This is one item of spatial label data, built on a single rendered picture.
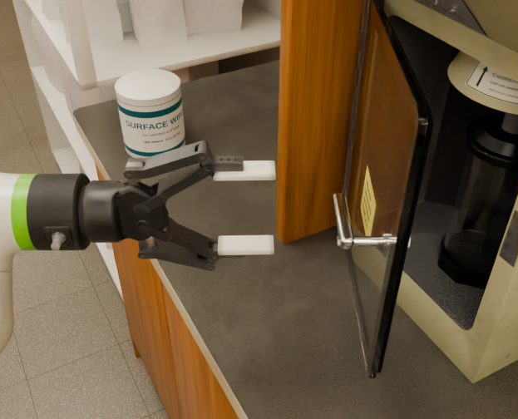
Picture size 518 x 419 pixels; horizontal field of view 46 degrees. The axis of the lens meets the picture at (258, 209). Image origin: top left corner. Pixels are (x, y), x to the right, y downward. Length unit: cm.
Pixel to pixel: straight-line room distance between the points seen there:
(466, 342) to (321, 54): 45
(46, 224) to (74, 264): 175
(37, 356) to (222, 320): 133
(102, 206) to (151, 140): 55
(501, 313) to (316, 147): 37
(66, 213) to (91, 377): 142
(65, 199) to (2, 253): 10
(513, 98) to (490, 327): 29
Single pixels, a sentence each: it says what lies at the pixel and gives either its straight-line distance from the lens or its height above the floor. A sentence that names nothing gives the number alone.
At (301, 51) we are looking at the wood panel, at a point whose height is 130.
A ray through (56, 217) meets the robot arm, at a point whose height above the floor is 122.
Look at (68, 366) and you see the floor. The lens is 215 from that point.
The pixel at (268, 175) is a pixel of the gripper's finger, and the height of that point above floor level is 126.
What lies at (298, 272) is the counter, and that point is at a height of 94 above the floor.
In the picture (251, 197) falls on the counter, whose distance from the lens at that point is 117.
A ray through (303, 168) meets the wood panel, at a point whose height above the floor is 109.
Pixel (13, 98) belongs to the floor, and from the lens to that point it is 369.
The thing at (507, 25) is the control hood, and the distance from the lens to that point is 59.
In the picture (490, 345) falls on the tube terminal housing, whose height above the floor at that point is 102.
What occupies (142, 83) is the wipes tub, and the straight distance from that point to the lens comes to 125.
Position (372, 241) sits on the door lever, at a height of 120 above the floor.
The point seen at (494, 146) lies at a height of 125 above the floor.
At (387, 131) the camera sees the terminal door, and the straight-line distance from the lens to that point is 68.
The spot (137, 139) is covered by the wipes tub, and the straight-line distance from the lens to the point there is 125.
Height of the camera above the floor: 166
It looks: 39 degrees down
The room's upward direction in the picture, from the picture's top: straight up
